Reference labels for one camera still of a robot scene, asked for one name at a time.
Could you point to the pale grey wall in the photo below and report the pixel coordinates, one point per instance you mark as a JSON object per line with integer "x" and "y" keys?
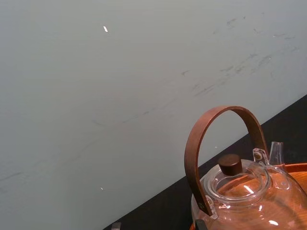
{"x": 96, "y": 95}

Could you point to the glass lid with wooden knob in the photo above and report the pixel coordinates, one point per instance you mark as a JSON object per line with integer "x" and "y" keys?
{"x": 230, "y": 164}

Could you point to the round wooden tray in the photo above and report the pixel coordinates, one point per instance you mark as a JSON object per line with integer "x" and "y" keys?
{"x": 298, "y": 169}

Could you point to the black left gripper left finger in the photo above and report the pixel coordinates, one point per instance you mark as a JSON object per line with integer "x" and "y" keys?
{"x": 116, "y": 226}

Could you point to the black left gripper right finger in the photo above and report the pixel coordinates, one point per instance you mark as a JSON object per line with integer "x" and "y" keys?
{"x": 199, "y": 225}

